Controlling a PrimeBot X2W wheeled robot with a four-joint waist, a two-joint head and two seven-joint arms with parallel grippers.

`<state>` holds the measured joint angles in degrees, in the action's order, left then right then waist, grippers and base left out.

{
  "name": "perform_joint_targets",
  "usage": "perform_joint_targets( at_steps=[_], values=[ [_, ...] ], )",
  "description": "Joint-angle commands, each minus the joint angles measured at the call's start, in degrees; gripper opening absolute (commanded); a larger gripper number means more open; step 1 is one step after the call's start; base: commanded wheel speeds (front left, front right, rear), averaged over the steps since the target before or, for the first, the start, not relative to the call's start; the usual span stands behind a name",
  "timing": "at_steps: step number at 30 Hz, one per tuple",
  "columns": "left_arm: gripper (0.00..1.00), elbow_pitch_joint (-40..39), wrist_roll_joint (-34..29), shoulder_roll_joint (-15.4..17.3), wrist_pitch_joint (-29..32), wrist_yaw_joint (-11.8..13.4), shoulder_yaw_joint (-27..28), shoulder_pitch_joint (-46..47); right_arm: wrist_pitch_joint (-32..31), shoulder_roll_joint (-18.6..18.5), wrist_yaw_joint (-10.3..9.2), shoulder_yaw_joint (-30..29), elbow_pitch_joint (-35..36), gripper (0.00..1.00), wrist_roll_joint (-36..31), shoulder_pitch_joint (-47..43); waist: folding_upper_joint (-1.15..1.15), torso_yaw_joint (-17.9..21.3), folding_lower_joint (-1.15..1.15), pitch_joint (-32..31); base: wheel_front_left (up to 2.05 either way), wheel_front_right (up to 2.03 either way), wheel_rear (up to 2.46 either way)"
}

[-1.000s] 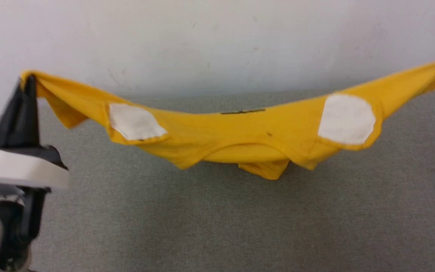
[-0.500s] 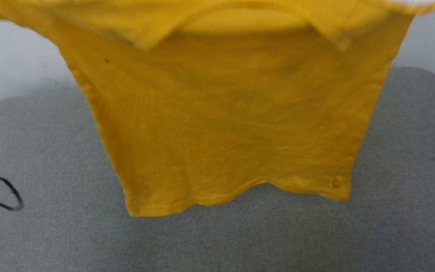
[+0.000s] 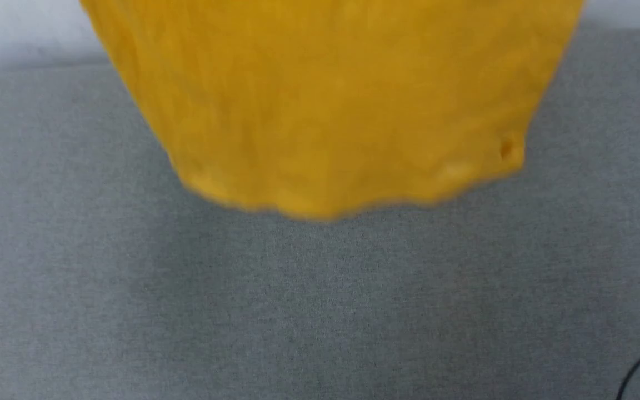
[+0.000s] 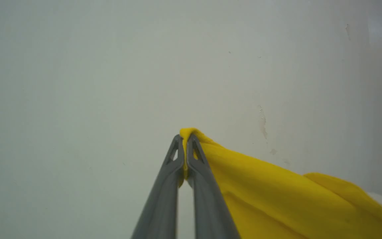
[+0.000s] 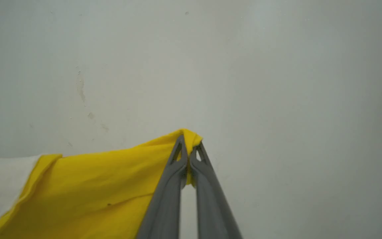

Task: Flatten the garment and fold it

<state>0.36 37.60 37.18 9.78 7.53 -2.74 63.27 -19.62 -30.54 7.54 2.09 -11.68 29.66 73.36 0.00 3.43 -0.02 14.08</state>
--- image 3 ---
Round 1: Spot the yellow shirt with white face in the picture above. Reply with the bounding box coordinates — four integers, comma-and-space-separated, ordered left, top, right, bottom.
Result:
78, 0, 586, 223

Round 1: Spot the grey fabric sofa cushion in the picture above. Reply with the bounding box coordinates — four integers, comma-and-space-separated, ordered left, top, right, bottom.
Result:
0, 25, 640, 400

